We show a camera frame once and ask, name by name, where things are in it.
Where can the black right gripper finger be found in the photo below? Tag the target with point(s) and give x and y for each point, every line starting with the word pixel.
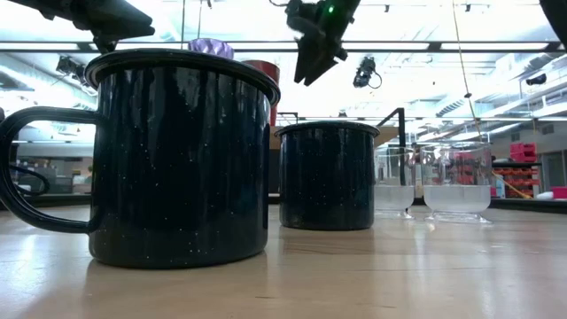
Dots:
pixel 325 62
pixel 303 62

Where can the purple faceted plastic cup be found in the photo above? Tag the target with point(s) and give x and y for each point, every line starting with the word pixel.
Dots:
pixel 212 46

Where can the clear glass cup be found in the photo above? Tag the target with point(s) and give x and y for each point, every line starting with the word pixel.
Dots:
pixel 456 199

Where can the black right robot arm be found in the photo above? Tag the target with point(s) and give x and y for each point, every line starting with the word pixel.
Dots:
pixel 556 17

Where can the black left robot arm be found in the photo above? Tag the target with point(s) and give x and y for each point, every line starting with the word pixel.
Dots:
pixel 31 3

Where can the red cup white inside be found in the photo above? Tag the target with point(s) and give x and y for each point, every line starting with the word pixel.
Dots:
pixel 268 71

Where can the dark speckled enamel mug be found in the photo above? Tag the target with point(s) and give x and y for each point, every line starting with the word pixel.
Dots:
pixel 328 177
pixel 177 168

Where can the small clear plastic cup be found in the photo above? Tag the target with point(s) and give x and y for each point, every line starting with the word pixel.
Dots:
pixel 394 197

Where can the red storage bins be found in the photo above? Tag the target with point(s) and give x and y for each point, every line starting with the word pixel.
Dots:
pixel 523 151

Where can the rack with orange bins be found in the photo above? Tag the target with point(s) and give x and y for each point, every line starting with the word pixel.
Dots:
pixel 518 179

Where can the pink bin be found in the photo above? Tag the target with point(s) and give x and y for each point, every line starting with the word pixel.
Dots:
pixel 559 192

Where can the black overhead camera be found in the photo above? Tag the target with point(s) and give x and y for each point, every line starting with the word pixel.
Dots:
pixel 364 71

